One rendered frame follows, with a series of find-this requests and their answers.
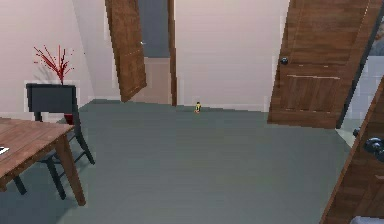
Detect dark grey chair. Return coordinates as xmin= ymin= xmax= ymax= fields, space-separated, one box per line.
xmin=12 ymin=82 xmax=96 ymax=201

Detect brown wooden room door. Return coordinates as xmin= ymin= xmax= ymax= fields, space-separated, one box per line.
xmin=267 ymin=0 xmax=384 ymax=130
xmin=319 ymin=75 xmax=384 ymax=224
xmin=104 ymin=0 xmax=148 ymax=103

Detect brown wooden table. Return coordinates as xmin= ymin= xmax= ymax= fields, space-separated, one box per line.
xmin=0 ymin=116 xmax=87 ymax=207

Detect red twig house plant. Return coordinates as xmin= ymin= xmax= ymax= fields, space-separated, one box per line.
xmin=33 ymin=44 xmax=75 ymax=126

